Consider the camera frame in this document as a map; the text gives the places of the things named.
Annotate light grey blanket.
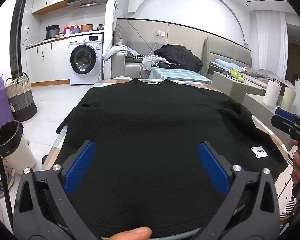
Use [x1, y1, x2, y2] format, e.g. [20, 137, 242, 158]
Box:
[102, 44, 139, 61]

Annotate grey clothes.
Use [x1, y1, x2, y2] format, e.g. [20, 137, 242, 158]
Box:
[141, 54, 170, 71]

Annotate plaid tablecloth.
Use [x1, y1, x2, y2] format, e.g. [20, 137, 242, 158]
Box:
[41, 76, 299, 230]

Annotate brown wardrobe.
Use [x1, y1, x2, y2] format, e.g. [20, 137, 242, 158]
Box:
[286, 24, 300, 83]

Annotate purple bag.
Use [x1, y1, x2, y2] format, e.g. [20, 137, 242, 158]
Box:
[0, 76, 15, 128]

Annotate grey upholstered bed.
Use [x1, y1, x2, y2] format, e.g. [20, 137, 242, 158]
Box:
[207, 36, 288, 85]

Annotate white sneaker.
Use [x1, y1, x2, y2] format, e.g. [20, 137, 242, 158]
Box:
[0, 171, 14, 197]

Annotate white curtain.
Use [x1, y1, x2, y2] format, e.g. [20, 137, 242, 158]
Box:
[255, 10, 289, 78]

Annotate beige low cabinet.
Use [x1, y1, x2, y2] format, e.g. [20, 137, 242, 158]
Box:
[212, 71, 267, 97]
[242, 93, 285, 117]

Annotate beige sofa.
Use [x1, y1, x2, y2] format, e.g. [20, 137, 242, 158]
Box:
[111, 25, 210, 79]

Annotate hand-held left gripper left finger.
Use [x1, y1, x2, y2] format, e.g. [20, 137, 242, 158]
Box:
[12, 140, 108, 240]

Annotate person's left hand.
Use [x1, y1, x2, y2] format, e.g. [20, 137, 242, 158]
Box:
[107, 226, 153, 240]

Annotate person's right hand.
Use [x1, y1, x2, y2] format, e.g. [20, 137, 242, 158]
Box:
[291, 140, 300, 187]

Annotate black pot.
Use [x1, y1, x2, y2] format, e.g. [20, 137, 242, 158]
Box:
[45, 25, 60, 40]

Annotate checked blue side table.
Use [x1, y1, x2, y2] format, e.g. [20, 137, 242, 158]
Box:
[148, 67, 212, 85]

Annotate black cable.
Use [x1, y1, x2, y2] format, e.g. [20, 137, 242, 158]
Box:
[0, 131, 14, 220]

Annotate white trash bin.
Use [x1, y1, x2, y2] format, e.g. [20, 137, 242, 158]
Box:
[0, 120, 37, 175]

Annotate grey duvet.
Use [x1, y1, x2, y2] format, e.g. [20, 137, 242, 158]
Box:
[242, 66, 285, 82]

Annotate cream cylinder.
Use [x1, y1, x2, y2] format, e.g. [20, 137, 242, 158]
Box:
[281, 86, 297, 111]

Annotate black jacket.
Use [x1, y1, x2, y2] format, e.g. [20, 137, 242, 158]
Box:
[154, 44, 203, 72]

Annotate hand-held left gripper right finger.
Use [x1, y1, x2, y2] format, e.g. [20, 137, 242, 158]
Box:
[195, 140, 282, 240]

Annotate white washing machine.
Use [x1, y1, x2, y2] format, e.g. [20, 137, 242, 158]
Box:
[67, 33, 104, 85]

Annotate steel range hood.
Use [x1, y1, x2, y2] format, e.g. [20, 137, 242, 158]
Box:
[67, 0, 105, 8]

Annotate black door frame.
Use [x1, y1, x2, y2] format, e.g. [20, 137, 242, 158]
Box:
[9, 0, 28, 79]

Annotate white base cabinet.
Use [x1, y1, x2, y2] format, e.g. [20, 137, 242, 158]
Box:
[25, 39, 70, 84]

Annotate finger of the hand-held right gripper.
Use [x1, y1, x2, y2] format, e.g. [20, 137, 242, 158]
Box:
[270, 107, 300, 134]

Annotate woven laundry basket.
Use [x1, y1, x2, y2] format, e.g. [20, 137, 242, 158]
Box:
[5, 72, 38, 122]

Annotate grey pillow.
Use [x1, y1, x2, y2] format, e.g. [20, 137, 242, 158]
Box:
[114, 25, 127, 45]

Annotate black sweater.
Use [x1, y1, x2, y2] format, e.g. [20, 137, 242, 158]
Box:
[56, 78, 289, 239]

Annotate green toy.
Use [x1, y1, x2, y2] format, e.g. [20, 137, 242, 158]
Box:
[230, 67, 249, 83]

